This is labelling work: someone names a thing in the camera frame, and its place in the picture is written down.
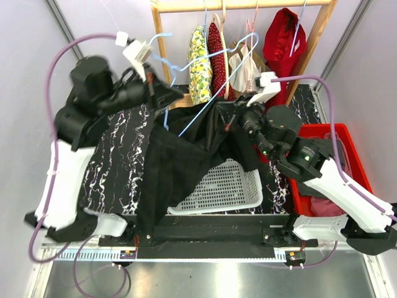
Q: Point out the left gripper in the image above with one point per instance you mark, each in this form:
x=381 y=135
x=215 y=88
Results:
x=156 y=91

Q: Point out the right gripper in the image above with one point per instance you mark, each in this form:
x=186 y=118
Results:
x=227 y=110

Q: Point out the lemon print skirt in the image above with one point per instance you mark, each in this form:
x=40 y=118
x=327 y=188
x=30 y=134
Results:
x=200 y=71

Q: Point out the black skirt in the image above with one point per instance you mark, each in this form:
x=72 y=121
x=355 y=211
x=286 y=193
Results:
x=179 y=156

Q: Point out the blue hanger of lemon skirt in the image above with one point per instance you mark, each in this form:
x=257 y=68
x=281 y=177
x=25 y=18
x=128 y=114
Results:
x=205 y=18

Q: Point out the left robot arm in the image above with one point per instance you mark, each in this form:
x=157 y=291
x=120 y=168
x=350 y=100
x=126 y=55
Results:
x=79 y=126

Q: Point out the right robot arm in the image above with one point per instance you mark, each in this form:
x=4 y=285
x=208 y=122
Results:
x=367 y=222

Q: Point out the beige wooden hanger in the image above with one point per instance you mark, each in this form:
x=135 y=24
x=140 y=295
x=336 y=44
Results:
x=219 y=21

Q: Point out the tan and white garment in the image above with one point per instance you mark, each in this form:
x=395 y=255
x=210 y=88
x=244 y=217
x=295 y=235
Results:
x=236 y=61

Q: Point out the red polka dot garment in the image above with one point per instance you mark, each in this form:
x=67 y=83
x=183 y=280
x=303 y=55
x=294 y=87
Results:
x=215 y=44

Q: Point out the white plastic laundry basket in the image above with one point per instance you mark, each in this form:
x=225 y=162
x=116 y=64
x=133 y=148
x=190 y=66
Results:
x=224 y=188

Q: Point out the wooden clothes rack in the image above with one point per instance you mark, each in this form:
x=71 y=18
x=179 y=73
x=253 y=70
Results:
x=324 y=14

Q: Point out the red dress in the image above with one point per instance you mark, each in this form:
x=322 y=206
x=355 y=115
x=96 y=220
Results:
x=284 y=43

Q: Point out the black marble mat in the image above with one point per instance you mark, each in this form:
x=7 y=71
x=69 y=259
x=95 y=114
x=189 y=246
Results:
x=112 y=182

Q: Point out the red plastic bin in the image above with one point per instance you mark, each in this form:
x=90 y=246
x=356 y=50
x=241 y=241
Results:
x=302 y=204

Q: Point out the pink garment in bin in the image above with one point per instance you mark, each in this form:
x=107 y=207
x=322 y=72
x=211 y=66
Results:
x=322 y=207

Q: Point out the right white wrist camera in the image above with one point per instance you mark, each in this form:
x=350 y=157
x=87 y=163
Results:
x=265 y=89

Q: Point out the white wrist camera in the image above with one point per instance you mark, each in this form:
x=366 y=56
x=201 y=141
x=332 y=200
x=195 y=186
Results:
x=137 y=54
x=265 y=89

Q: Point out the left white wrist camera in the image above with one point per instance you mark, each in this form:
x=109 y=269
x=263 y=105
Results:
x=137 y=54

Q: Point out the pink wire hanger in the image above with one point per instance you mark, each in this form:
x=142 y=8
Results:
x=251 y=37

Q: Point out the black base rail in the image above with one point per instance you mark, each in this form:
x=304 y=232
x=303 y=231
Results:
x=206 y=238

